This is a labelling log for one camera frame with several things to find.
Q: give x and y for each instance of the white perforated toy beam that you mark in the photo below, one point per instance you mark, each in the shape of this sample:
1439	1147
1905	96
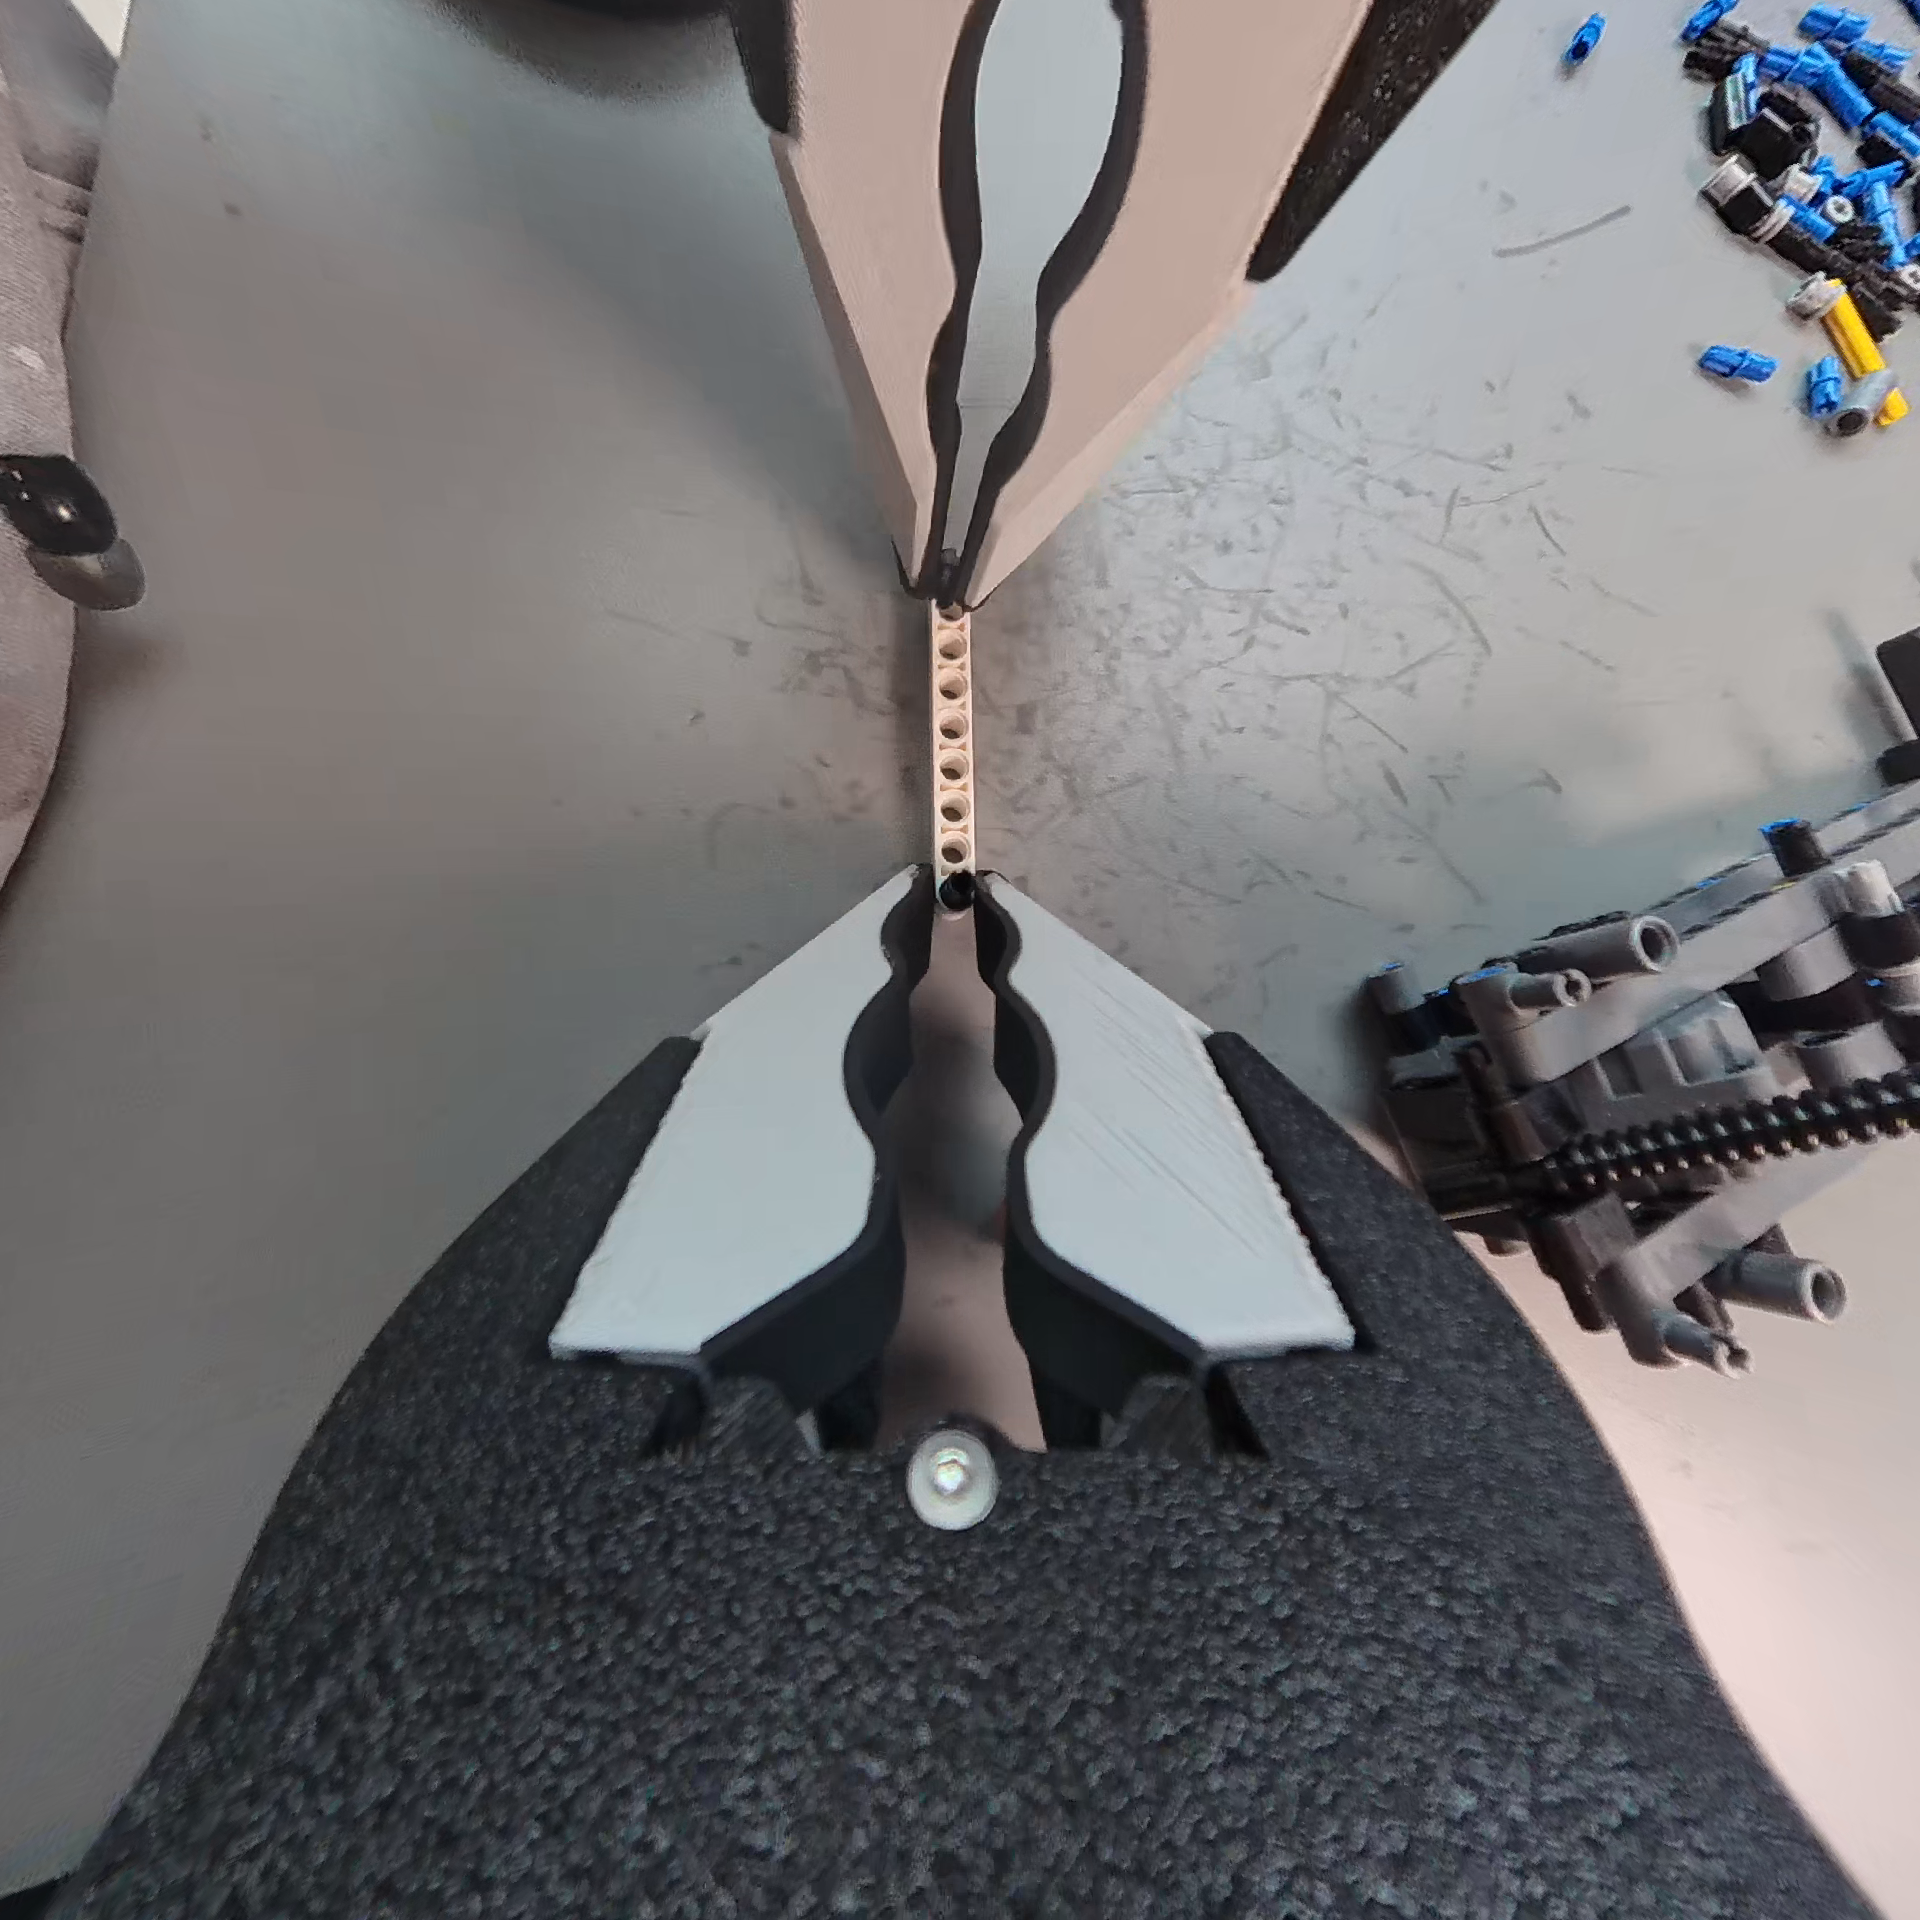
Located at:
952	751

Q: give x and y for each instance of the pile of small toy pins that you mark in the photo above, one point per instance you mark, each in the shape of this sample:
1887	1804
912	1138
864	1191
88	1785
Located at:
1800	166

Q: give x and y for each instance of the black toy piece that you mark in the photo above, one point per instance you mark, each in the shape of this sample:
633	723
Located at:
1905	660

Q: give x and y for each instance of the grey toy chassis assembly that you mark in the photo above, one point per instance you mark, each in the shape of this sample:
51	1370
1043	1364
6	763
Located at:
1651	1080

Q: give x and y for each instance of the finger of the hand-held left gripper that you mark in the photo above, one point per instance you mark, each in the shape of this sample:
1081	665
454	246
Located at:
1200	182
869	224

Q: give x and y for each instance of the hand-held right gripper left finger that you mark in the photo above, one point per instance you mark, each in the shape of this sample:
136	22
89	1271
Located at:
750	1184

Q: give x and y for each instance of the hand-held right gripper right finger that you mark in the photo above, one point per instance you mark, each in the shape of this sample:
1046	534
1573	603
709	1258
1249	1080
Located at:
1155	1184

